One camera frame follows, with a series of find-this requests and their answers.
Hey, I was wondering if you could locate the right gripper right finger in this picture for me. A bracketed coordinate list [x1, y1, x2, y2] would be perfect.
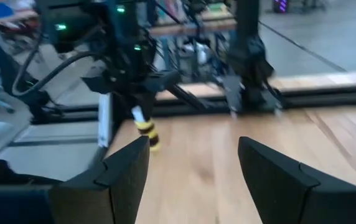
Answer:
[238, 136, 356, 224]

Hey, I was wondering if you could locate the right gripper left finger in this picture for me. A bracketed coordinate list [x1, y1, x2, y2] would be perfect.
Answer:
[0, 136, 150, 224]

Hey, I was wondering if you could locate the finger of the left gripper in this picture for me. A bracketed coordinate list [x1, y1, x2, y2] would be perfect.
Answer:
[114, 92, 137, 125]
[139, 91, 157, 123]

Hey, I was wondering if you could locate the small tan paint bottle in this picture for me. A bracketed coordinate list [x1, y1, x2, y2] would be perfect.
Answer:
[131, 105, 162, 152]

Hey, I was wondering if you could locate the wooden workbench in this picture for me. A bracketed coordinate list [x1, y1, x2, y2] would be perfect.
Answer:
[148, 9, 238, 37]

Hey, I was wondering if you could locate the black box purple light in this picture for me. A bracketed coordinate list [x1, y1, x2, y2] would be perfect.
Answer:
[273, 0, 289, 14]

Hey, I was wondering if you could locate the silver frame bracket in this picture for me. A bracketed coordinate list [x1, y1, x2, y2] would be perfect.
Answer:
[98, 92, 114, 149]

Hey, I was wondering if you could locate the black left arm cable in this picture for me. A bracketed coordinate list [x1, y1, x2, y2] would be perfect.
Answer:
[11, 51, 104, 98]

